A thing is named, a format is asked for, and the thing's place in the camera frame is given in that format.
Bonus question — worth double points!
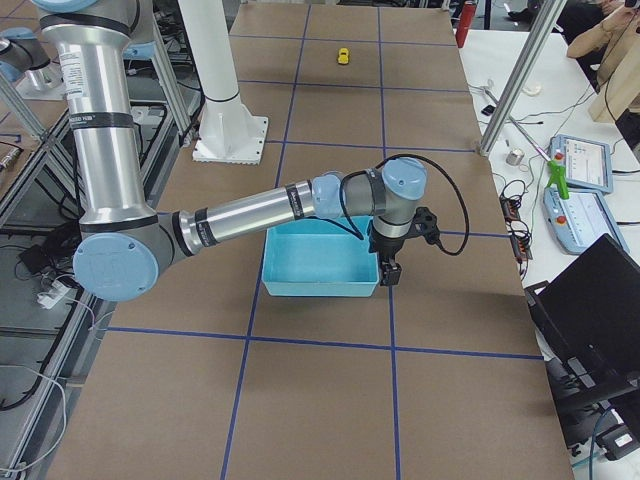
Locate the green handled reacher grabber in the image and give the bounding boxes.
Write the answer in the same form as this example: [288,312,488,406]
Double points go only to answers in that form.
[506,114,570,200]

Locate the teach pendant tablet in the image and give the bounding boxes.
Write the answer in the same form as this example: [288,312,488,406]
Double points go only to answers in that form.
[543,187,630,255]
[549,134,613,194]

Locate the upper teach pendant tablet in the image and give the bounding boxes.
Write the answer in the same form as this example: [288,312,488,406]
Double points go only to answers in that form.
[549,134,613,194]

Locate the small black phone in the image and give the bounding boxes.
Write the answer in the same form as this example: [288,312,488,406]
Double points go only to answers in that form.
[481,105,495,116]

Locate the yellow beetle toy car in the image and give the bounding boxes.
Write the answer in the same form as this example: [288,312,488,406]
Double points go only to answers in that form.
[336,47,350,65]

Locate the aluminium frame post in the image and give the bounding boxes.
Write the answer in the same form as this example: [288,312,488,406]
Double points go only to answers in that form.
[478,0,567,156]

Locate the black usb hub with cables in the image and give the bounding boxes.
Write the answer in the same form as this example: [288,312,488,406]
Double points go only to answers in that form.
[499,179,532,280]

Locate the small silver metal cylinder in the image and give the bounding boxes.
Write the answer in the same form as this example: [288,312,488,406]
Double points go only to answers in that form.
[506,148,525,166]

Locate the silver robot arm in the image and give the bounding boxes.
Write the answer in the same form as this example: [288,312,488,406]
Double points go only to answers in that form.
[1,27,63,94]
[36,1,428,302]

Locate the light blue plastic bin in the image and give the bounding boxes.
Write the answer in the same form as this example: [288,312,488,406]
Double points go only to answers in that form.
[262,216,379,297]

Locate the lower teach pendant tablet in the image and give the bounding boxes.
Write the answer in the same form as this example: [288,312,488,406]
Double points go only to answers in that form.
[543,187,630,255]

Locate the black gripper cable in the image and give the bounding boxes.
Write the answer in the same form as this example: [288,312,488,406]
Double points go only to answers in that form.
[337,154,471,257]

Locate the brown paper table mat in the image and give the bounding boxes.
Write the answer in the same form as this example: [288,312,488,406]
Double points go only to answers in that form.
[47,4,572,479]

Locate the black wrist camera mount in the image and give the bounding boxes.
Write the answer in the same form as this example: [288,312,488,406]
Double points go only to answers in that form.
[411,207,440,245]

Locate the black laptop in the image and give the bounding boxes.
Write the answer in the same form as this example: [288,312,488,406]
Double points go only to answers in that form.
[525,234,639,406]

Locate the red cylinder bottle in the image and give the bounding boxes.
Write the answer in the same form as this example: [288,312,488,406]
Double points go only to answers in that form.
[455,1,477,49]

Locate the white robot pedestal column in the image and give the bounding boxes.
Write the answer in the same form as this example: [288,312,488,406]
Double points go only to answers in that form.
[179,0,269,165]

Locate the person's forearm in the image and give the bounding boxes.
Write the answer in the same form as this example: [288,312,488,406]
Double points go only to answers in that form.
[566,7,639,59]

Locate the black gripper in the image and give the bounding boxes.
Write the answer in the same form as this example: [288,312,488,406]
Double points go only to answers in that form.
[369,230,405,286]

